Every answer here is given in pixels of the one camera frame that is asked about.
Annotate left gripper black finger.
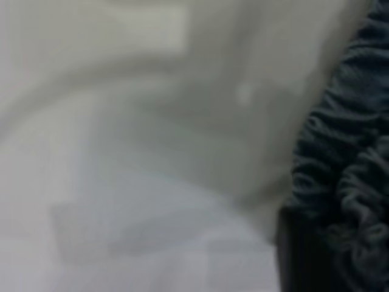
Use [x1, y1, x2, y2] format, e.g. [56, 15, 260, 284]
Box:
[275, 209, 332, 292]

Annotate blue denim kids jeans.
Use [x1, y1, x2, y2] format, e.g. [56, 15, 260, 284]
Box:
[284, 0, 389, 292]

